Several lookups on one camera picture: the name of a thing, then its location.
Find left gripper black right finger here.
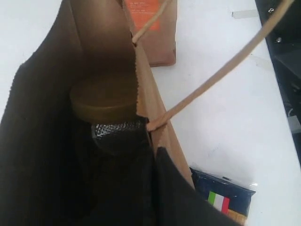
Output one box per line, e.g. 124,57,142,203
154,147,237,226

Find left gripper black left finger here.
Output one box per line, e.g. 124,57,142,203
77,150,155,226

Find can with clear plastic lid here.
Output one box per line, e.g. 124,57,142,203
91,117,147,155

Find brown paper shopping bag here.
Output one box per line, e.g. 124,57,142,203
0,0,293,226

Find brown pouch with orange label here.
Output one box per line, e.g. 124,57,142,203
122,0,177,67

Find clear jar with gold lid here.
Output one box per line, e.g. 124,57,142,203
70,73,138,124

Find spaghetti packet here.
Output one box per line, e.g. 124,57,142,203
190,168,255,226

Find black metal frame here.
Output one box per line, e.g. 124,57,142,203
266,0,301,159

